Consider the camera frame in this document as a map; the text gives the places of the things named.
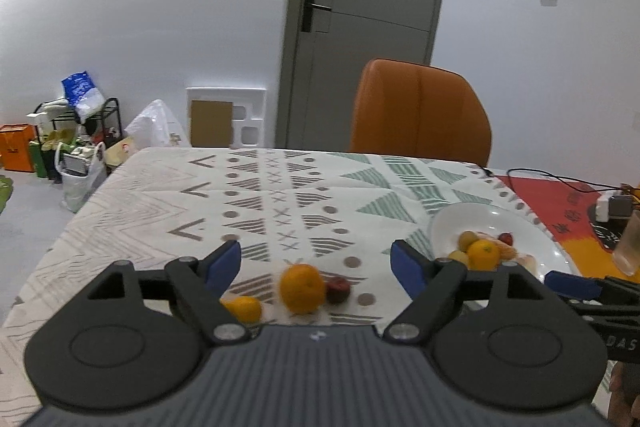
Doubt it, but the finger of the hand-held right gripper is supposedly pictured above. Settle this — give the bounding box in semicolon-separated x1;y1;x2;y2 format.
544;271;640;325

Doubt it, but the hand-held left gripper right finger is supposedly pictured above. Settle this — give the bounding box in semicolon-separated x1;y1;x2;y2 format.
382;239;548;345

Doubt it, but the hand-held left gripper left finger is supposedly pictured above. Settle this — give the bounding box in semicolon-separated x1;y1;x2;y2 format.
87;239;251;348

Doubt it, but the small orange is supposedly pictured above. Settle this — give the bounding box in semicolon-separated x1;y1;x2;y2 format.
222;296;263;324

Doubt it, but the medium orange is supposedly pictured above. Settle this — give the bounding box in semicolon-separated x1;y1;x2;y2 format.
466;239;502;271

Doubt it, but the large orange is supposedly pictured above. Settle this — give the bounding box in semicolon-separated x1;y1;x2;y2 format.
278;264;327;314

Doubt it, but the white plate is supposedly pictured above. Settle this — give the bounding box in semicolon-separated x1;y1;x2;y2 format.
429;203;581;284

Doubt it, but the person's right hand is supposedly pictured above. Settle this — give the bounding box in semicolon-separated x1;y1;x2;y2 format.
606;359;640;427

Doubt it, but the translucent glass cup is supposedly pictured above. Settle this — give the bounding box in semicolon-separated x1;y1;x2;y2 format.
612;207;640;278

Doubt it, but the red cartoon table mat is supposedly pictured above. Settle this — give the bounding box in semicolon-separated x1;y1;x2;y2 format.
495;174;640;283

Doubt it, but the patterned tablecloth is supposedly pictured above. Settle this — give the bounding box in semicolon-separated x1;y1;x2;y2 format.
0;147;566;408

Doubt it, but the brown cardboard sheet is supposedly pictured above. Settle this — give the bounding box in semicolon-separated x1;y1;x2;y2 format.
190;101;234;148

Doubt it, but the orange chair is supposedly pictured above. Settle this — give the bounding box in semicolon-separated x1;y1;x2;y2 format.
348;58;493;168

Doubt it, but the white plastic bag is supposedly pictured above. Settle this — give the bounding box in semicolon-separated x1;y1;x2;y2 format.
124;99;191;148

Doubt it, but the white shopping bag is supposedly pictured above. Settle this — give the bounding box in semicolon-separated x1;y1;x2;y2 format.
54;141;108;214

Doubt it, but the white foam packaging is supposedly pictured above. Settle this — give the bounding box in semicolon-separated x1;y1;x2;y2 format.
186;87;268;148

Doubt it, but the black metal rack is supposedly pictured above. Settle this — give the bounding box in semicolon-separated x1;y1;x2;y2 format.
27;97;123;180

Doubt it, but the green bag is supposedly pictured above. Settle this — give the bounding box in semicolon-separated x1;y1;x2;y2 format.
27;139;51;178

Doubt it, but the blue and white bag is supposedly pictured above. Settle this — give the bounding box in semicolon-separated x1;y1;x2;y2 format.
61;71;107;120

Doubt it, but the green floor mat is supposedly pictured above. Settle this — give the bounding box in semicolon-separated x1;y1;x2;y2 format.
0;174;16;212

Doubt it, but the orange paper bag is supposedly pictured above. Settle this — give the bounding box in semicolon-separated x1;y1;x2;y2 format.
0;124;37;172

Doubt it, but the black cable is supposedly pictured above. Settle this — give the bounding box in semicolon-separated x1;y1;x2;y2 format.
475;166;631;196

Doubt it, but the black door handle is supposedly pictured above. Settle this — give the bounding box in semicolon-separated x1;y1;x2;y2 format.
301;0;333;32

